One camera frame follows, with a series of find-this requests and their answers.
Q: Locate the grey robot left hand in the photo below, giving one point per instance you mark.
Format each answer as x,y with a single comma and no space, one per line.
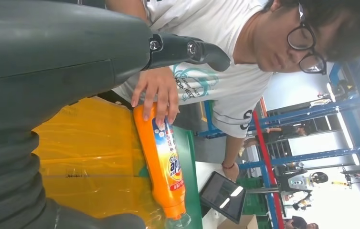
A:
56,53

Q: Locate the orange detergent bottle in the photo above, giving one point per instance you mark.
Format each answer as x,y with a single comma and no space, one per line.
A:
158,164

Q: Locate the black tablet on stand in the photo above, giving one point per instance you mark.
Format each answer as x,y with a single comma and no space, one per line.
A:
221,196

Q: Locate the red pole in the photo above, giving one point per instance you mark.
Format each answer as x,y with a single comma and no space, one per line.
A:
265,158

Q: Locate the brown cardboard box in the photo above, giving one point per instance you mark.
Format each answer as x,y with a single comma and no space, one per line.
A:
240,222

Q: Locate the white humanoid robot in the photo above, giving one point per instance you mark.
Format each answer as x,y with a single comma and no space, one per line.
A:
297,181

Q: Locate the person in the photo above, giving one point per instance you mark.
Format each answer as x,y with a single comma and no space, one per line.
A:
297,223
284,131
230,94

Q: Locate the blue metal rack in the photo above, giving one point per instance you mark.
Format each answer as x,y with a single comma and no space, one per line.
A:
325,154

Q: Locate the black eyeglasses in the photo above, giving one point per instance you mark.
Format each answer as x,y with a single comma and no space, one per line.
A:
300,38

